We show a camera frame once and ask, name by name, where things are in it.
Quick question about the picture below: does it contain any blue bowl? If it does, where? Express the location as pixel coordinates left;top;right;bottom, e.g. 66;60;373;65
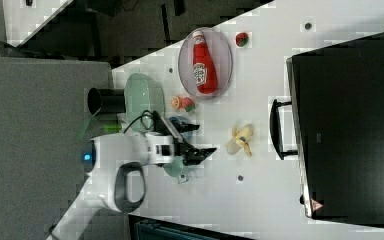
169;116;192;141

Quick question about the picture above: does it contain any upper black cylinder post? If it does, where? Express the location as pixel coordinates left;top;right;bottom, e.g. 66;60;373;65
87;88;126;114

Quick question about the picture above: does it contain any black oven door handle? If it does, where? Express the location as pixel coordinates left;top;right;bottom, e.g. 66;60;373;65
269;99;298;160

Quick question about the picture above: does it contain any black toaster oven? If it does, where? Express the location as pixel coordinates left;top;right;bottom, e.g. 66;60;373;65
287;32;384;228

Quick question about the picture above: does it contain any orange slice toy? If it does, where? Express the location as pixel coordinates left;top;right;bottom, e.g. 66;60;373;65
171;96;182;109

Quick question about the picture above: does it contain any large green bowl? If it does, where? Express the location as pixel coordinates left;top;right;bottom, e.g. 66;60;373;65
124;73;165;132

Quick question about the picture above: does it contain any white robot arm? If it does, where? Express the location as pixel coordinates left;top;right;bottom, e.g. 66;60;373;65
46;118;216;240

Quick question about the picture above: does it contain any green cup with handle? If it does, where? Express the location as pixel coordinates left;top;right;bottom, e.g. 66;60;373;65
163;157;192;184

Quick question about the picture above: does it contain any red green strawberry toy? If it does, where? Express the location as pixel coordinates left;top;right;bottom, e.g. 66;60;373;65
181;97;195;112

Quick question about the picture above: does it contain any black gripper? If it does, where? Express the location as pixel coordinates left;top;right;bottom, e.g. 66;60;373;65
173;122;216;166

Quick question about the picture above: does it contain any yellow toy banana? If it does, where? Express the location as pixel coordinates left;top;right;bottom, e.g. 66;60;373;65
225;124;254;157

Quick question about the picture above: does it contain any red ketchup bottle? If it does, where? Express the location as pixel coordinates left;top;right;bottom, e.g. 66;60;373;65
192;31;218;94

